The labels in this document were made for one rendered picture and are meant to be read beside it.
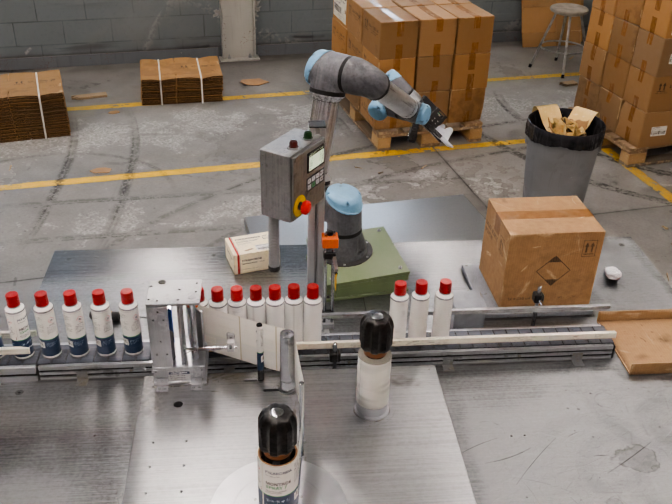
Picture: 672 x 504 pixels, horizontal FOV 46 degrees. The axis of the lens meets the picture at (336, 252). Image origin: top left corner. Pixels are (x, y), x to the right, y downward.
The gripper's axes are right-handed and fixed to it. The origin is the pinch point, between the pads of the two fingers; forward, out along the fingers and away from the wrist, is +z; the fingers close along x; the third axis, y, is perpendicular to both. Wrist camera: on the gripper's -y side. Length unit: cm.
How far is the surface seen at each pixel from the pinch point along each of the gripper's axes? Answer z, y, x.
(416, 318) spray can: 7, -46, -84
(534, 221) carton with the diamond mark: 21, -1, -60
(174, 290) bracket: -50, -82, -95
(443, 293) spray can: 7, -35, -85
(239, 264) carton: -31, -79, -34
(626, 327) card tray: 64, -4, -69
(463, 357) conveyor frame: 26, -45, -84
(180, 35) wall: -127, -66, 456
